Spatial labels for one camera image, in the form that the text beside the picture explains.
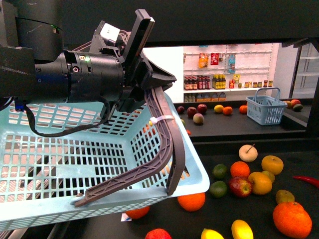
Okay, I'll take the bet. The far dark red apple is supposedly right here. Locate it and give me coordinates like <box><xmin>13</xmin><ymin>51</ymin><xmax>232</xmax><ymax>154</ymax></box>
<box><xmin>186</xmin><ymin>107</ymin><xmax>197</xmax><ymax>119</ymax></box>

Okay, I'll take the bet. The far orange by basket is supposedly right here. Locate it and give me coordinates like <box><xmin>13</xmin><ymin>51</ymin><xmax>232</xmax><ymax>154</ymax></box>
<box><xmin>239</xmin><ymin>105</ymin><xmax>248</xmax><ymax>115</ymax></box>

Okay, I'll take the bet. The large orange front right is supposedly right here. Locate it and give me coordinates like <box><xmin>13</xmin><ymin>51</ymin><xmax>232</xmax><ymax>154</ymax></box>
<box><xmin>273</xmin><ymin>202</ymin><xmax>313</xmax><ymax>239</ymax></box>

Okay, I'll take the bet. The olive kiwi upper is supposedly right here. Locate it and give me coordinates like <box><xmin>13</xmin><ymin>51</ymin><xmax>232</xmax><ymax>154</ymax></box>
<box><xmin>262</xmin><ymin>170</ymin><xmax>275</xmax><ymax>183</ymax></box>

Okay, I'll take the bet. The large orange centre left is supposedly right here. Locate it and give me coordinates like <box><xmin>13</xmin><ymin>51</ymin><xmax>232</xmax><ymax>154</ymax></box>
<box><xmin>177</xmin><ymin>193</ymin><xmax>206</xmax><ymax>212</ymax></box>

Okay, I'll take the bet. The orange persimmon green calyx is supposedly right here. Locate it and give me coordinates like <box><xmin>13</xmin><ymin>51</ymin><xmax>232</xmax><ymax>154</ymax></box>
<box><xmin>125</xmin><ymin>206</ymin><xmax>150</xmax><ymax>220</ymax></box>

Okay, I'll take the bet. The small orange mandarin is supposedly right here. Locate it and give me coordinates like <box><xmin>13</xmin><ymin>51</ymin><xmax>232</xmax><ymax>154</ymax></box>
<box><xmin>230</xmin><ymin>161</ymin><xmax>250</xmax><ymax>178</ymax></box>

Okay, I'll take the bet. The black shelf post right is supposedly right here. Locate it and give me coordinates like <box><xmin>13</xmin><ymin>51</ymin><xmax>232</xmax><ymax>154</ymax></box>
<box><xmin>282</xmin><ymin>38</ymin><xmax>319</xmax><ymax>137</ymax></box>

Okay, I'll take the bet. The far peach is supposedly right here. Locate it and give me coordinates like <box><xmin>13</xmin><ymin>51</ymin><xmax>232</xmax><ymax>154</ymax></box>
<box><xmin>193</xmin><ymin>113</ymin><xmax>204</xmax><ymax>125</ymax></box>

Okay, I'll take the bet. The brown kiwi lower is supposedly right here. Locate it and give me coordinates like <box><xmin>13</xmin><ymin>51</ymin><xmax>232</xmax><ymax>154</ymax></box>
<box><xmin>276</xmin><ymin>189</ymin><xmax>295</xmax><ymax>204</ymax></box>

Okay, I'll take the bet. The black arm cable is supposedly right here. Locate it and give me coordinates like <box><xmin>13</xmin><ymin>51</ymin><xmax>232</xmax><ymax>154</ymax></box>
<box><xmin>23</xmin><ymin>96</ymin><xmax>112</xmax><ymax>137</ymax></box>

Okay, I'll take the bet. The yellow orange apple centre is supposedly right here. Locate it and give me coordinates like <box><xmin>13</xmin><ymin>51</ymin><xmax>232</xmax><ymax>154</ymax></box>
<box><xmin>248</xmin><ymin>172</ymin><xmax>273</xmax><ymax>196</ymax></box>

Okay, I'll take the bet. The golden brown round pear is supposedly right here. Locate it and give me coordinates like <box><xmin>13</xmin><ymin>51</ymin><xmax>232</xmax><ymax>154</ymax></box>
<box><xmin>261</xmin><ymin>155</ymin><xmax>284</xmax><ymax>176</ymax></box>

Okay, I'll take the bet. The red chili pepper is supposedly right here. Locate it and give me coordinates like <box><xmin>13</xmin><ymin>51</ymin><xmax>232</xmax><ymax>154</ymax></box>
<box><xmin>293</xmin><ymin>176</ymin><xmax>319</xmax><ymax>188</ymax></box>

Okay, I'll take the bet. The far small orange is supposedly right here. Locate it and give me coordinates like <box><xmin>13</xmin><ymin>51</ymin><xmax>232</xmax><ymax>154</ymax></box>
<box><xmin>223</xmin><ymin>107</ymin><xmax>233</xmax><ymax>116</ymax></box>

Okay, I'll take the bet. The yellow lemon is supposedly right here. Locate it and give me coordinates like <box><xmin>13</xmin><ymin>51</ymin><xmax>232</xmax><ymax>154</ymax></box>
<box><xmin>200</xmin><ymin>229</ymin><xmax>224</xmax><ymax>239</ymax></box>
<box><xmin>214</xmin><ymin>105</ymin><xmax>224</xmax><ymax>114</ymax></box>
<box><xmin>231</xmin><ymin>220</ymin><xmax>254</xmax><ymax>239</ymax></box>

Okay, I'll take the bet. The white pear with stem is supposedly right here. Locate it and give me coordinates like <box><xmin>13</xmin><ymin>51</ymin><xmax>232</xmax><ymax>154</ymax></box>
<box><xmin>238</xmin><ymin>144</ymin><xmax>258</xmax><ymax>162</ymax></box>

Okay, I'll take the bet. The green avocado upper centre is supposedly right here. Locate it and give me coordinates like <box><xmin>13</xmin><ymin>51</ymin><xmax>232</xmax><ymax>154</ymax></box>
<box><xmin>212</xmin><ymin>164</ymin><xmax>227</xmax><ymax>179</ymax></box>

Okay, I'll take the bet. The green avocado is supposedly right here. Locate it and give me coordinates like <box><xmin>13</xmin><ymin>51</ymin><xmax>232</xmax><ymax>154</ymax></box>
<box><xmin>209</xmin><ymin>181</ymin><xmax>228</xmax><ymax>198</ymax></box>
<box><xmin>212</xmin><ymin>164</ymin><xmax>227</xmax><ymax>179</ymax></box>

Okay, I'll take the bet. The white grocery wall shelf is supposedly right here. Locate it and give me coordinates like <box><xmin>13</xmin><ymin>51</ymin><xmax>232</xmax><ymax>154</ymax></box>
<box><xmin>183</xmin><ymin>43</ymin><xmax>279</xmax><ymax>103</ymax></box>

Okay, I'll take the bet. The large orange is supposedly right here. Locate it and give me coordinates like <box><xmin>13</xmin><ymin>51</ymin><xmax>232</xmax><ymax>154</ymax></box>
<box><xmin>177</xmin><ymin>193</ymin><xmax>206</xmax><ymax>212</ymax></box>
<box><xmin>273</xmin><ymin>202</ymin><xmax>313</xmax><ymax>239</ymax></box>

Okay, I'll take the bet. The white price tag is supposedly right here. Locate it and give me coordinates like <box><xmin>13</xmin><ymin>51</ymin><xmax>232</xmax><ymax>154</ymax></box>
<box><xmin>121</xmin><ymin>213</ymin><xmax>132</xmax><ymax>222</ymax></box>

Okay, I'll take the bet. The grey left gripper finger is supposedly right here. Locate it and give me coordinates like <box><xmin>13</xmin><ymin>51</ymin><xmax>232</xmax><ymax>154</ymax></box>
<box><xmin>74</xmin><ymin>88</ymin><xmax>172</xmax><ymax>207</ymax></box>
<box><xmin>154</xmin><ymin>87</ymin><xmax>185</xmax><ymax>196</ymax></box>

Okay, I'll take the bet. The black produce shelf tray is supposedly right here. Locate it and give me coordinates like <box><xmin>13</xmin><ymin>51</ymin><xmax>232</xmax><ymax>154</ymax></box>
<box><xmin>49</xmin><ymin>139</ymin><xmax>319</xmax><ymax>239</ymax></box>

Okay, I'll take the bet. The far dark plum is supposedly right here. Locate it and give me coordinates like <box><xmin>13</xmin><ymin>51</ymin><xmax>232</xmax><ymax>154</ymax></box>
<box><xmin>176</xmin><ymin>106</ymin><xmax>185</xmax><ymax>115</ymax></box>

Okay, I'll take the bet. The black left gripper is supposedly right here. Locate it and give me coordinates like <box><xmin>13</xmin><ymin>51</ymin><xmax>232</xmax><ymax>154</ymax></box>
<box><xmin>90</xmin><ymin>9</ymin><xmax>176</xmax><ymax>113</ymax></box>

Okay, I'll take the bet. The red apple centre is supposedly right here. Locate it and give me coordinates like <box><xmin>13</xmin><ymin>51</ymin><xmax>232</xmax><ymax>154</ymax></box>
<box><xmin>228</xmin><ymin>176</ymin><xmax>252</xmax><ymax>198</ymax></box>

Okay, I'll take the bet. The white cable tie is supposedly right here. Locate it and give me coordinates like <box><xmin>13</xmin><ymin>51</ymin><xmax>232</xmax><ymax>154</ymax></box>
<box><xmin>149</xmin><ymin>115</ymin><xmax>175</xmax><ymax>125</ymax></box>

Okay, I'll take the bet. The light blue basket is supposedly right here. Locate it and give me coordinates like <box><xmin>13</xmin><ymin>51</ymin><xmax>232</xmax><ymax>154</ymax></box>
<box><xmin>0</xmin><ymin>92</ymin><xmax>210</xmax><ymax>231</ymax></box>
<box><xmin>246</xmin><ymin>87</ymin><xmax>288</xmax><ymax>125</ymax></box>

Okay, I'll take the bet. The green avocado lower centre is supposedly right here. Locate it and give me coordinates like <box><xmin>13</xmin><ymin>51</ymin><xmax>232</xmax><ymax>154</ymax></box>
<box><xmin>209</xmin><ymin>181</ymin><xmax>228</xmax><ymax>198</ymax></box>

